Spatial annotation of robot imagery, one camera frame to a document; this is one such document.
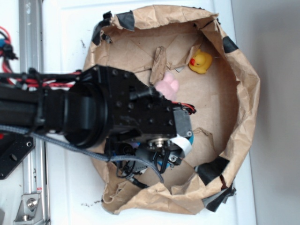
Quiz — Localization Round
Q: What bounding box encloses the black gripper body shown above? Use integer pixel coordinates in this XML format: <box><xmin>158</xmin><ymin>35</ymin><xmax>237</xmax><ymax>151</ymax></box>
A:
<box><xmin>105</xmin><ymin>103</ymin><xmax>196</xmax><ymax>169</ymax></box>

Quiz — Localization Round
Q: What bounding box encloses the blue rectangular block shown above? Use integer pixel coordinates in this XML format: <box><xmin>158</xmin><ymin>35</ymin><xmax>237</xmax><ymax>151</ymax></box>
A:
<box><xmin>155</xmin><ymin>157</ymin><xmax>171</xmax><ymax>174</ymax></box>

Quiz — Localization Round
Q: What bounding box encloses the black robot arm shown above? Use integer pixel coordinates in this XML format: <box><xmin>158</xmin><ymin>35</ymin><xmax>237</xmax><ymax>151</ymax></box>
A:
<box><xmin>0</xmin><ymin>65</ymin><xmax>195</xmax><ymax>179</ymax></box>

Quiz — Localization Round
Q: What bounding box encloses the blue dimpled ball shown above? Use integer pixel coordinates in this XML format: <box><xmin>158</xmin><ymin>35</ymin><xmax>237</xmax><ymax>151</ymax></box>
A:
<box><xmin>188</xmin><ymin>134</ymin><xmax>194</xmax><ymax>145</ymax></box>

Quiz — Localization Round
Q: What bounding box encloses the pink plush bunny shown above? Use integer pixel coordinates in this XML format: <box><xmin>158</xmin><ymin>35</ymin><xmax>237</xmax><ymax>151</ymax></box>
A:
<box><xmin>154</xmin><ymin>71</ymin><xmax>179</xmax><ymax>101</ymax></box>

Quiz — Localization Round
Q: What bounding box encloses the yellow rubber duck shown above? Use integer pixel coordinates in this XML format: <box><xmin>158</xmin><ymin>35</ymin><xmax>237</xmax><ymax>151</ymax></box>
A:
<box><xmin>188</xmin><ymin>49</ymin><xmax>212</xmax><ymax>74</ymax></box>

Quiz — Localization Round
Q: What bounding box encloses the brown paper bag bin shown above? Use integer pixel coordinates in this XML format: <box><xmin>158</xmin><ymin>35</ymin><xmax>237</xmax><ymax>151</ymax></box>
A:
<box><xmin>84</xmin><ymin>5</ymin><xmax>260</xmax><ymax>214</ymax></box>

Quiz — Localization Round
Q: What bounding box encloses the grey braided cable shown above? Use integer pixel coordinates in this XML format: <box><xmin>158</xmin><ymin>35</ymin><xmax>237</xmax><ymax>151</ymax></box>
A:
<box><xmin>0</xmin><ymin>124</ymin><xmax>165</xmax><ymax>184</ymax></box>

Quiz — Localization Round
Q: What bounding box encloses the metal corner bracket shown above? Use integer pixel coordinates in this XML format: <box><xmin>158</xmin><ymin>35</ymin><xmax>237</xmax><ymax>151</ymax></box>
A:
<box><xmin>13</xmin><ymin>193</ymin><xmax>44</xmax><ymax>225</ymax></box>

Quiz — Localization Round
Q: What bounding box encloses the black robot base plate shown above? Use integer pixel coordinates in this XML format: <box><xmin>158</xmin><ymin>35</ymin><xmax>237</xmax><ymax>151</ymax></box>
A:
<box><xmin>0</xmin><ymin>133</ymin><xmax>35</xmax><ymax>180</ymax></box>

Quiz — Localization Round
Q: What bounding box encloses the red and black wire bundle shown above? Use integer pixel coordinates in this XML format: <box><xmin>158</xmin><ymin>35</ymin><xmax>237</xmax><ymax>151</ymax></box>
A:
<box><xmin>0</xmin><ymin>25</ymin><xmax>82</xmax><ymax>92</ymax></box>

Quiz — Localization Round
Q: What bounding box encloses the aluminium extrusion rail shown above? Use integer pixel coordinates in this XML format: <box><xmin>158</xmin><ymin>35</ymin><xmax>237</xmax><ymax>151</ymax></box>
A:
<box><xmin>18</xmin><ymin>0</ymin><xmax>50</xmax><ymax>225</ymax></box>

